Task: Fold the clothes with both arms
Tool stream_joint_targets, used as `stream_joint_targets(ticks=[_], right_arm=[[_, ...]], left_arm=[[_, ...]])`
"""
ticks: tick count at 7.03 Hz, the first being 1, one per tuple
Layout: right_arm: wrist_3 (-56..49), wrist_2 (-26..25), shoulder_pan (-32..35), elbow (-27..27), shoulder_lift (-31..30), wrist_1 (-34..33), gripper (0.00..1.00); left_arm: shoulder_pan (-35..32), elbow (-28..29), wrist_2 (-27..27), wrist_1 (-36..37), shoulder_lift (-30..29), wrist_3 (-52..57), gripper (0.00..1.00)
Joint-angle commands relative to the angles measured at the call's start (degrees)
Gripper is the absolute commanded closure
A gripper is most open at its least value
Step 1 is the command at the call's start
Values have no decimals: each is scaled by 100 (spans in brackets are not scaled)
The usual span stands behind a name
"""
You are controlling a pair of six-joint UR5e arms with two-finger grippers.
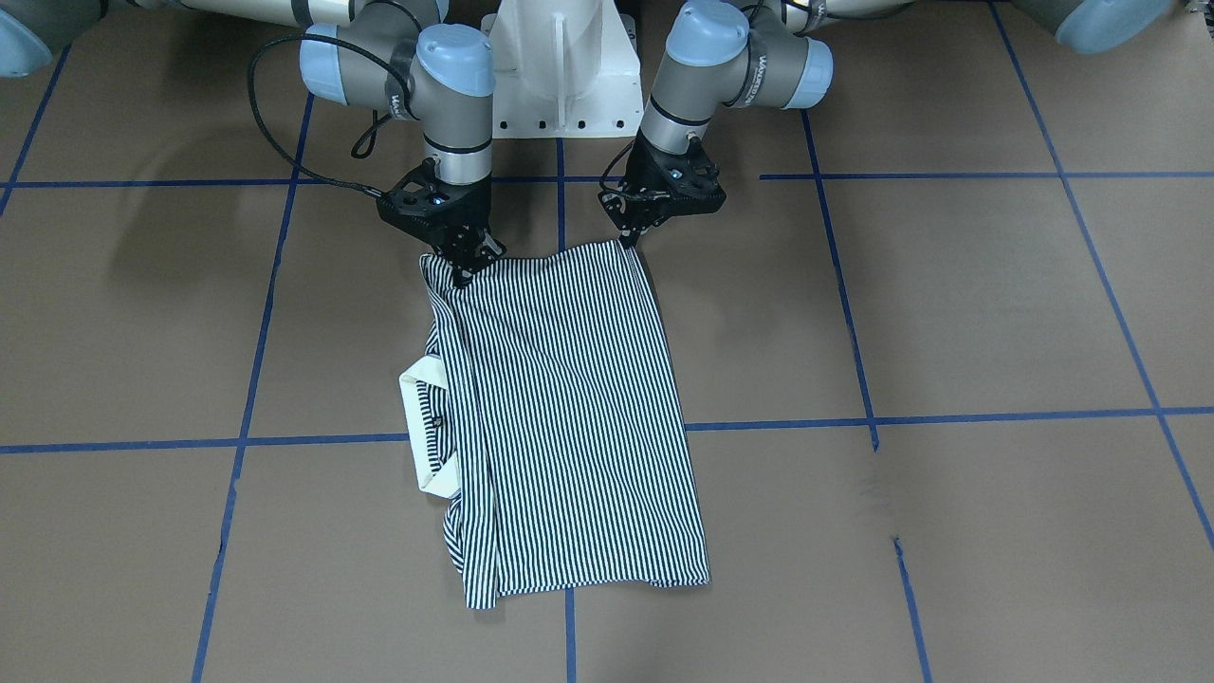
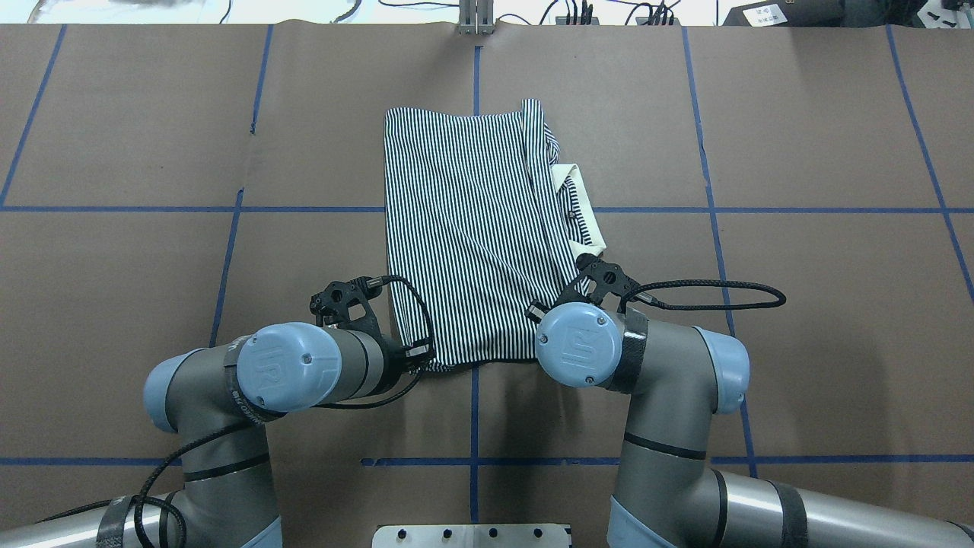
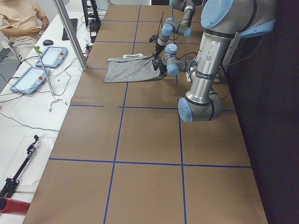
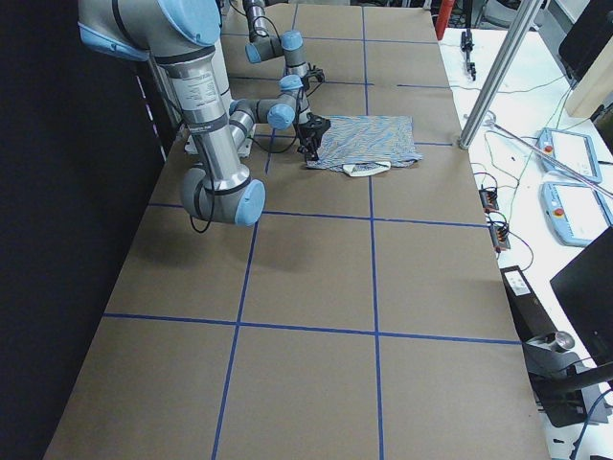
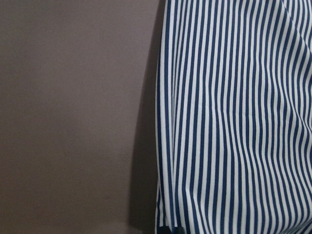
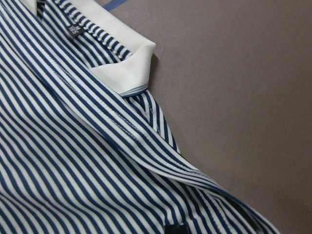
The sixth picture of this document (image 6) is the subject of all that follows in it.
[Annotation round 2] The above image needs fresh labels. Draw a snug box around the navy white striped polo shirt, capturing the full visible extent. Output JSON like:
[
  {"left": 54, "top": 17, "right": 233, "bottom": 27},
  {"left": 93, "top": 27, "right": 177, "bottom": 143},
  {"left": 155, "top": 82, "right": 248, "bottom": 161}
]
[{"left": 0, "top": 0, "right": 277, "bottom": 234}]

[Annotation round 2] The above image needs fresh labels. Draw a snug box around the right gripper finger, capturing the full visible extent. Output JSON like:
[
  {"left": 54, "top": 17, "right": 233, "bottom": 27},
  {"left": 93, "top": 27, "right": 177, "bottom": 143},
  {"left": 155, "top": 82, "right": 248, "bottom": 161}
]
[{"left": 165, "top": 225, "right": 188, "bottom": 234}]

